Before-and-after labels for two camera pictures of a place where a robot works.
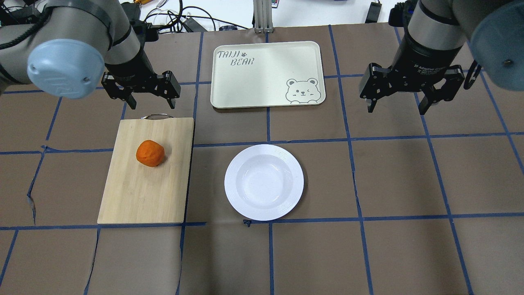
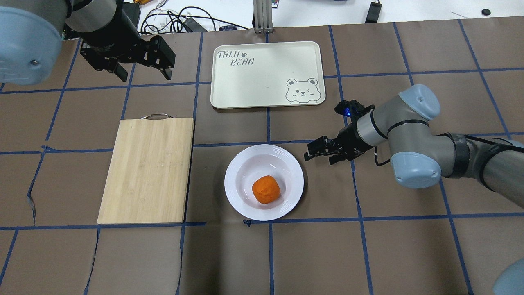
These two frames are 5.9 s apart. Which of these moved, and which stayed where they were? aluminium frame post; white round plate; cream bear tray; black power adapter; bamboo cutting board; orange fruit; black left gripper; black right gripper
Moved: black left gripper; orange fruit; black right gripper
Stayed: white round plate; cream bear tray; black power adapter; bamboo cutting board; aluminium frame post
